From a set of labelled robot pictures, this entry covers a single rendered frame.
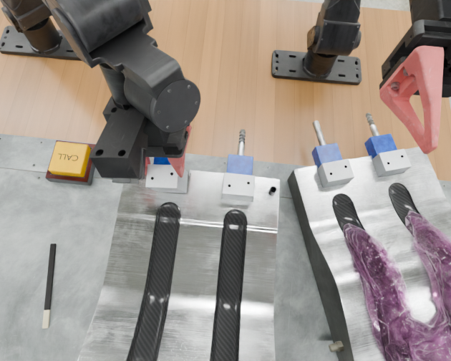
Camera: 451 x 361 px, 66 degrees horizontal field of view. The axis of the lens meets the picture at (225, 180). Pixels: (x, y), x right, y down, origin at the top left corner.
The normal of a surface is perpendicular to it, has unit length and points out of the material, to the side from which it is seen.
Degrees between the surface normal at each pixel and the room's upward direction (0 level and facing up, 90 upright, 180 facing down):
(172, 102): 70
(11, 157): 0
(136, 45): 20
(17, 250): 0
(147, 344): 28
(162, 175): 15
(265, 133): 0
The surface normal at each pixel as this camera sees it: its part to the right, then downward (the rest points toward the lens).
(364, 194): 0.04, -0.34
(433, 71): 0.01, 0.05
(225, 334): 0.11, -0.73
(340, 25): -0.04, 0.64
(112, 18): 0.66, 0.61
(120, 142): -0.11, -0.63
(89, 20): 0.59, 0.41
